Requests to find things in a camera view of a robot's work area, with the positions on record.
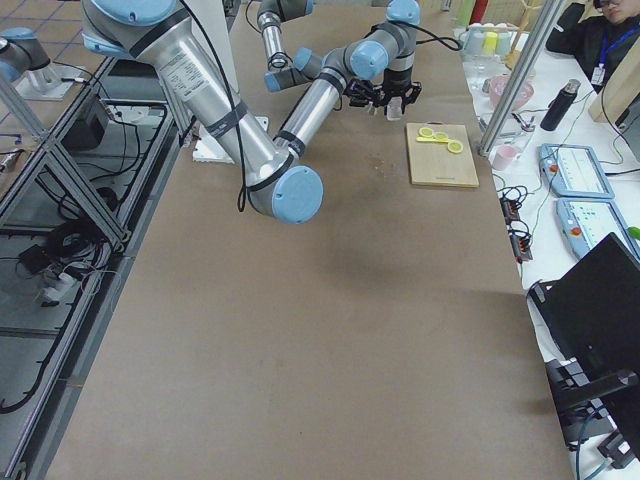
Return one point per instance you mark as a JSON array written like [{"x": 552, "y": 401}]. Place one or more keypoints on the small glass measuring cup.
[{"x": 394, "y": 109}]

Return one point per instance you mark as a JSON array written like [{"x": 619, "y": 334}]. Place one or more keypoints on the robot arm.
[
  {"x": 275, "y": 183},
  {"x": 348, "y": 70}
]

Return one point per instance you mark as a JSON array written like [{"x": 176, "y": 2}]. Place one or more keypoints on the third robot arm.
[{"x": 20, "y": 52}]

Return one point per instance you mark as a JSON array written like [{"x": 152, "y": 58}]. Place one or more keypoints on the pink cup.
[{"x": 504, "y": 156}]

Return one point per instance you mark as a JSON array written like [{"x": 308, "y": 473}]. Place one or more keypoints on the wooden cutting board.
[{"x": 431, "y": 164}]

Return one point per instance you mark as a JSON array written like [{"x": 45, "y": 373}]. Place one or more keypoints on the black water bottle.
[{"x": 560, "y": 105}]

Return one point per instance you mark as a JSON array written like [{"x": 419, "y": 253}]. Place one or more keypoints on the black power strip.
[{"x": 518, "y": 231}]

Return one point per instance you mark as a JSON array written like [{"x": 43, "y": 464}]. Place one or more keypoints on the teach pendant far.
[{"x": 574, "y": 171}]

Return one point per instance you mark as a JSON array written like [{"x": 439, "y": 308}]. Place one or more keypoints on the teach pendant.
[
  {"x": 584, "y": 222},
  {"x": 574, "y": 171}
]

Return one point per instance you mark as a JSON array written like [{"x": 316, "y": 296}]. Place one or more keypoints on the person in background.
[{"x": 598, "y": 43}]

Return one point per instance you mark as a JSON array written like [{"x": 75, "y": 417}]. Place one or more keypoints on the teach pendant near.
[{"x": 584, "y": 222}]

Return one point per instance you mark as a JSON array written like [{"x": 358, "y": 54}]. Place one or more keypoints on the green plastic tool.
[{"x": 634, "y": 232}]

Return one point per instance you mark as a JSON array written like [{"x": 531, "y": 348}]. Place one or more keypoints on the black monitor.
[{"x": 592, "y": 312}]

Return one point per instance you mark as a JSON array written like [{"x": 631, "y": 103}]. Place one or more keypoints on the aluminium frame post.
[{"x": 542, "y": 28}]

